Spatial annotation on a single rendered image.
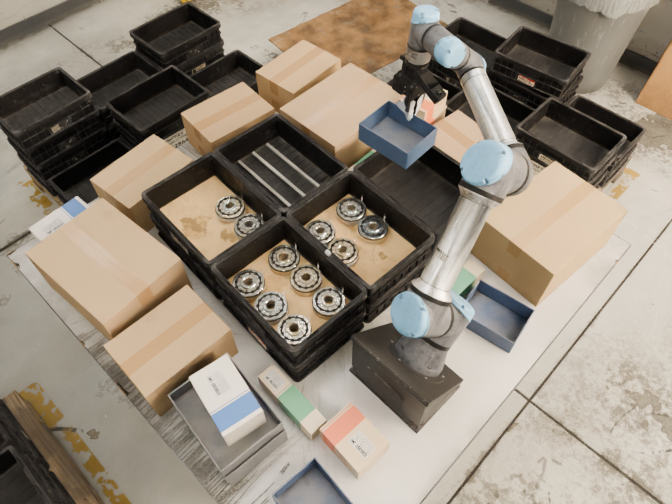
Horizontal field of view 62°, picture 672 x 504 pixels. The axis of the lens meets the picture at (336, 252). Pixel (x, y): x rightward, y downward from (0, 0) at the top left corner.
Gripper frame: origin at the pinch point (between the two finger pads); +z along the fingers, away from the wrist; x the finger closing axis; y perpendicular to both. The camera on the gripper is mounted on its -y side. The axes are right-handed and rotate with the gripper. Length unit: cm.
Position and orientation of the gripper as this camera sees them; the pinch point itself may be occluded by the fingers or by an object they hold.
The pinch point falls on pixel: (411, 117)
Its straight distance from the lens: 187.5
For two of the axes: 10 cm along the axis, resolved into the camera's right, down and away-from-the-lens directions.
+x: -7.1, 5.2, -4.8
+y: -7.1, -5.7, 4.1
